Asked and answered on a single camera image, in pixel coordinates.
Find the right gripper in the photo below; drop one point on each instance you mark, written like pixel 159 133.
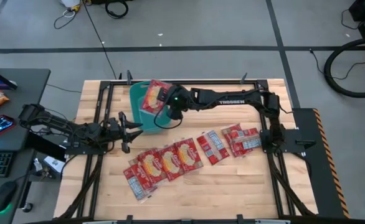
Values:
pixel 177 99

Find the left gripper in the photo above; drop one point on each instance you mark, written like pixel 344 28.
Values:
pixel 115 130

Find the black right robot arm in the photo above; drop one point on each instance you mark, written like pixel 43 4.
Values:
pixel 232 99

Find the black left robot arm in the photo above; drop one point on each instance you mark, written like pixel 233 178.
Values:
pixel 54 123

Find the teal plastic basket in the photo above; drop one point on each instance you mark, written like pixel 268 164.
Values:
pixel 137 105

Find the black clamp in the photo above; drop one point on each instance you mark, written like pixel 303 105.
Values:
pixel 243 78
pixel 129 219
pixel 240 218
pixel 129 77

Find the black desk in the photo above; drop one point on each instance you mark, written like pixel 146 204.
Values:
pixel 23 99

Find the white cylinder bin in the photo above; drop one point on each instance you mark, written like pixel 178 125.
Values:
pixel 70 3

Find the desk caster wheel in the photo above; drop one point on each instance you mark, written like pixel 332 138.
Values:
pixel 28 208

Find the black computer mouse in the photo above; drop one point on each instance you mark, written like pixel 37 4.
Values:
pixel 3 196

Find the black platform with hazard stripe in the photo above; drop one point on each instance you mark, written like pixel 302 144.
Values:
pixel 322 174

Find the black aluminium table frame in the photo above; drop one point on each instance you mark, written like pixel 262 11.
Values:
pixel 105 102

